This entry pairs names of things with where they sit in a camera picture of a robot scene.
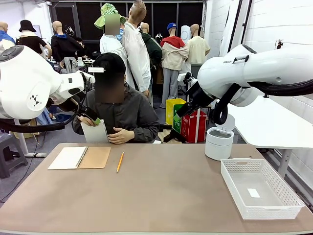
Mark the spiral notebook kraft cover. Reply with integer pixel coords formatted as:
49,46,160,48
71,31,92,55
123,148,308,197
47,146,112,170

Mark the white label sticker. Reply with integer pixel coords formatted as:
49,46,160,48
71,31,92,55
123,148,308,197
246,188,261,198

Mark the grey box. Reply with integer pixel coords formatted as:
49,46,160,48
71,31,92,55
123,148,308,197
190,63,205,79

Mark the tall mannequin white shirt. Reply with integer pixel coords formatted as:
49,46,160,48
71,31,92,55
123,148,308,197
121,0,153,99

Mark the black baseball cap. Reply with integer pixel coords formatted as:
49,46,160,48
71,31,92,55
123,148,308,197
92,52,127,74

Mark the red shopping bag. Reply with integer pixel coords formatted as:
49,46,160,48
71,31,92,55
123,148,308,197
180,110,207,144

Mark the yellow pencil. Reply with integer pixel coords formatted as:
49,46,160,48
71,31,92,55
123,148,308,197
116,151,125,173

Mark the yellow shopping bag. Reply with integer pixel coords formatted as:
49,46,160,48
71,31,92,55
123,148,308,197
165,98,187,128

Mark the mannequin black bucket hat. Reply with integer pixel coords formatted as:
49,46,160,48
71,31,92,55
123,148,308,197
16,20,53,61

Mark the green shopping bag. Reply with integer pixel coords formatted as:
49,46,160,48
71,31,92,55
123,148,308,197
173,104,188,134

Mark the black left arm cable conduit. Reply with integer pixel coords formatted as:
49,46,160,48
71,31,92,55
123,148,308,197
0,96,85,134

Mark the person's left forearm grey sleeve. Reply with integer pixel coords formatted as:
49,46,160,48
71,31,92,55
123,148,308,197
127,122,160,144

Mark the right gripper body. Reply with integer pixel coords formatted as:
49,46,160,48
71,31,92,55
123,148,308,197
185,82,216,111

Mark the mannequin dark green hoodie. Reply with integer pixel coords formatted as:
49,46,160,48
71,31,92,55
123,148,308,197
140,23,163,74

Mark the white lidded trash bin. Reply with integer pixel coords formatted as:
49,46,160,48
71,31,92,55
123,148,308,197
204,114,236,162

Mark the white perforated plastic basket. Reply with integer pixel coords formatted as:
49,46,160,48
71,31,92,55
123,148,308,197
221,158,305,220

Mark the mannequin blue white top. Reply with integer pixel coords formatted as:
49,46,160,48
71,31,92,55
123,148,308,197
0,21,16,53

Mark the person's right forearm grey sleeve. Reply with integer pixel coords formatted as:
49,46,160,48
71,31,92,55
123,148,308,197
72,115,86,135

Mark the mannequin blue cap red jacket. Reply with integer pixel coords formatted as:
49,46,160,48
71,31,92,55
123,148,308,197
159,22,189,109

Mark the person's left hand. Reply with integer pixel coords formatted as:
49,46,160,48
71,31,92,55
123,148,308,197
107,127,135,144

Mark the mannequin black sweater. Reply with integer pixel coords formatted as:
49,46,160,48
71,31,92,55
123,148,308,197
50,21,86,69

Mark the mannequin cream shirt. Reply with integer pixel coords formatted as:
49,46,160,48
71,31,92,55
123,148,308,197
187,23,211,65

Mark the white side desk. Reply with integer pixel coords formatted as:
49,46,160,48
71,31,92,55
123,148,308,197
227,95,313,179

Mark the grey zip jacket torso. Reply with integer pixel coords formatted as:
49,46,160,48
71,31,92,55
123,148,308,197
72,88,160,144

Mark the torn white notebook sheet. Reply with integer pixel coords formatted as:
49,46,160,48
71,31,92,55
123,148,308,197
80,119,110,144

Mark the white desk leg frame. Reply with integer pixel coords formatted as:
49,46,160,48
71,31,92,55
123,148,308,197
13,118,47,158

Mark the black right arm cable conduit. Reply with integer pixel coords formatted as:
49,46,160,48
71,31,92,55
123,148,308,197
212,78,313,125

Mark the white oval fan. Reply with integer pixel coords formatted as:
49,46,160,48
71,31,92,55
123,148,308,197
180,25,192,45

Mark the person's right hand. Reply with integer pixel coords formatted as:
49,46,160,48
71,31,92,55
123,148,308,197
77,116,96,127

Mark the blue cloth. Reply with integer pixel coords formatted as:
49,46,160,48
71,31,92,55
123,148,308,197
36,107,53,126

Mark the figure green hat white coat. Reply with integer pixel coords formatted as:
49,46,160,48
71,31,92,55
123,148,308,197
94,2,135,90

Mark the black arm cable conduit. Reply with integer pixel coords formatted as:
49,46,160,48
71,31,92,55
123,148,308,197
0,96,85,134
212,78,313,125

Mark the grey plastic stool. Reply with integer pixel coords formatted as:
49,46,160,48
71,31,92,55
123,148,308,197
0,132,29,179

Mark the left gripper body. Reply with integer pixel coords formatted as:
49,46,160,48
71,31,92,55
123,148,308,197
79,105,97,121

